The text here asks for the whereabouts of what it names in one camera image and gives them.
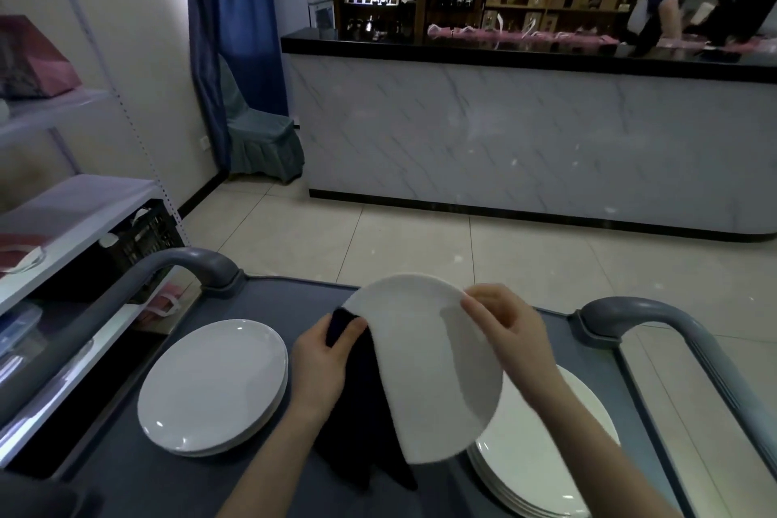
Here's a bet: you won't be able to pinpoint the person's left hand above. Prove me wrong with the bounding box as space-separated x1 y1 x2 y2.
288 314 370 422

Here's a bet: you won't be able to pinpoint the person's right hand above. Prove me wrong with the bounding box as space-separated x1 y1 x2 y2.
460 283 566 410

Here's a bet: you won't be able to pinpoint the dark blue cleaning cloth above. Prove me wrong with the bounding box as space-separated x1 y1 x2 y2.
312 308 420 495

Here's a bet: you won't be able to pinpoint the white round plate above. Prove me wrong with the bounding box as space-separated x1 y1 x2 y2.
136 319 290 458
339 273 505 465

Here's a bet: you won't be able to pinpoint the stack of white plates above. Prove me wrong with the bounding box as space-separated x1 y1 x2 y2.
465 364 622 518

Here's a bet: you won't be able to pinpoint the person's left forearm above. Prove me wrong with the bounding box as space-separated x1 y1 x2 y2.
215 408 341 518

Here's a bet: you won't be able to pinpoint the person's right forearm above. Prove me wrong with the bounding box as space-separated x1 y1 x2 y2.
528 377 681 518

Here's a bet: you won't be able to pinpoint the grey service cart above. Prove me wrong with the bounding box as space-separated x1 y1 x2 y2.
0 248 777 518

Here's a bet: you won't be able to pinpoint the marble bar counter black top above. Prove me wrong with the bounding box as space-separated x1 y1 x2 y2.
281 28 777 244

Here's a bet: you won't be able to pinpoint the black plastic crate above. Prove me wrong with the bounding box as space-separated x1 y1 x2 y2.
100 198 186 304

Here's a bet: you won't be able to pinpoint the chair with grey-green cover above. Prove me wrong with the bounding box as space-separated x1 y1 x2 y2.
217 56 306 184

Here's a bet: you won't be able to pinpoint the white metal shelf rack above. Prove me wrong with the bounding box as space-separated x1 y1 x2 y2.
0 0 193 470

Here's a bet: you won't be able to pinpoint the clear container blue lid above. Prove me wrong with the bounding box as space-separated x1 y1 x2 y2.
0 302 44 355

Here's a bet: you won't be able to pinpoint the row of pink bags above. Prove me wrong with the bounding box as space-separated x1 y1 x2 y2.
427 23 777 51

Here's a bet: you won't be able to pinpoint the blue curtain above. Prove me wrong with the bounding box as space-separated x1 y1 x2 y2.
183 0 290 172

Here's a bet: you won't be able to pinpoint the black pegged stand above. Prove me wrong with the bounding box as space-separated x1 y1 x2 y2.
703 0 777 45

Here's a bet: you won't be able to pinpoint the pink bag white handles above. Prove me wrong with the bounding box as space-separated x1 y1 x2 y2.
139 283 186 318

